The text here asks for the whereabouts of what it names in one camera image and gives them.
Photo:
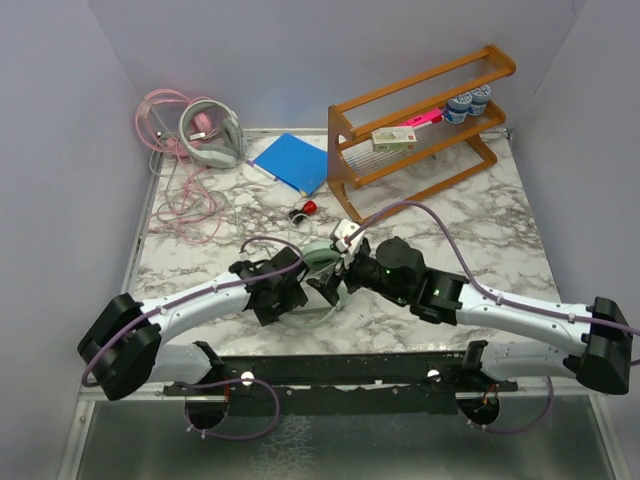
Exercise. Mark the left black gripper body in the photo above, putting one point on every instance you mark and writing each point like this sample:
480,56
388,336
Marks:
288,298

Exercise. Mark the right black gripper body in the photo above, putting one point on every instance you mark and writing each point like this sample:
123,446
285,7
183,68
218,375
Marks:
362,271

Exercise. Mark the mint green headphones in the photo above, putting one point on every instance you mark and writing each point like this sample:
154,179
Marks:
320,258

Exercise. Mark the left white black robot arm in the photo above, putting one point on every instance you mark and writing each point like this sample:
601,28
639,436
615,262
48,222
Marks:
130,343

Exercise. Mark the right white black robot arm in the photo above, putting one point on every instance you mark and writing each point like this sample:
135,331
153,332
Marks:
589,343

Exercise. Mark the pink grey headphones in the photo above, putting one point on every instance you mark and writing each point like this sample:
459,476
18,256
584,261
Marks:
210,133

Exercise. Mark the wooden three-tier rack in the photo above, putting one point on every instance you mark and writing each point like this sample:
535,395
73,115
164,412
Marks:
445,154

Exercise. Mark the blue notebook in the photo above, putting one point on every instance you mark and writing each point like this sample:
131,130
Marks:
294,162

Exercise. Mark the white green red box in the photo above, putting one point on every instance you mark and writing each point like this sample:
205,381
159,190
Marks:
397,138

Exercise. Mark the pink marker pen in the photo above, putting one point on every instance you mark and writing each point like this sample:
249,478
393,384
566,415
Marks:
427,118

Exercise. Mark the blue white jar left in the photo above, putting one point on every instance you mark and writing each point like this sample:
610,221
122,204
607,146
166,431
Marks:
456,108

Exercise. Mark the blue white jar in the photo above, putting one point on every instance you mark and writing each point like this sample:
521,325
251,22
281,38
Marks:
480,97
456,108

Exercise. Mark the blue white jar right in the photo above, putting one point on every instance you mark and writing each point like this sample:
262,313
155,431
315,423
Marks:
480,97

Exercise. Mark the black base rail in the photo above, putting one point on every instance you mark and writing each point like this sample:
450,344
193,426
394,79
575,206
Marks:
351,384

